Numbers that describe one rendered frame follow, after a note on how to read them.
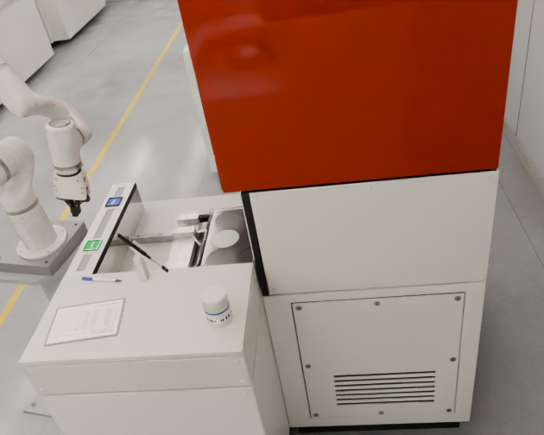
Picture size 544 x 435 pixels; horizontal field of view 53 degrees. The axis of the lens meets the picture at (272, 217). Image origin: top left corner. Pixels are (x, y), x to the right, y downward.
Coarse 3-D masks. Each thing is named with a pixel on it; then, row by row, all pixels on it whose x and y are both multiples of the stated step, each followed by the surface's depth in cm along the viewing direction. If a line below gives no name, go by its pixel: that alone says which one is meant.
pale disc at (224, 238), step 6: (216, 234) 192; (222, 234) 192; (228, 234) 191; (234, 234) 191; (216, 240) 190; (222, 240) 189; (228, 240) 189; (234, 240) 188; (216, 246) 187; (222, 246) 186; (228, 246) 186
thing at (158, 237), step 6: (150, 234) 207; (156, 234) 206; (162, 234) 206; (168, 234) 205; (204, 234) 203; (132, 240) 207; (138, 240) 207; (144, 240) 207; (150, 240) 206; (156, 240) 206; (162, 240) 206; (168, 240) 206
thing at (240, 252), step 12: (216, 216) 201; (228, 216) 200; (240, 216) 199; (216, 228) 195; (228, 228) 194; (240, 228) 193; (240, 240) 188; (204, 252) 185; (216, 252) 184; (228, 252) 183; (240, 252) 182; (204, 264) 180; (216, 264) 179
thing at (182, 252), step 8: (200, 224) 204; (176, 240) 196; (184, 240) 196; (192, 240) 195; (176, 248) 193; (184, 248) 192; (192, 248) 191; (176, 256) 189; (184, 256) 188; (192, 256) 189; (168, 264) 186; (176, 264) 185; (184, 264) 185
